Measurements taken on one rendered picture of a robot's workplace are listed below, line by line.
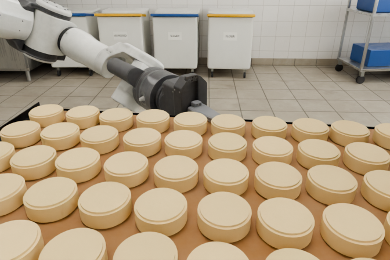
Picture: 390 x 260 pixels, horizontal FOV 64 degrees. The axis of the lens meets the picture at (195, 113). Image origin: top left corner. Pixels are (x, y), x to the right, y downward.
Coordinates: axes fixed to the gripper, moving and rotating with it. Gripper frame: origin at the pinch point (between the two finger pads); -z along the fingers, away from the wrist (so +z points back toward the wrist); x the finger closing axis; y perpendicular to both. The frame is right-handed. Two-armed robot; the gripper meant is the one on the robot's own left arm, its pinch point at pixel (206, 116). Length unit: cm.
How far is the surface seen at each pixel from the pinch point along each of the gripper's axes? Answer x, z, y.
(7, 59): -71, 373, 13
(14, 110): -100, 285, -1
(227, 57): -73, 232, 224
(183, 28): -40, 265, 184
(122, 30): -42, 311, 129
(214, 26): -38, 243, 212
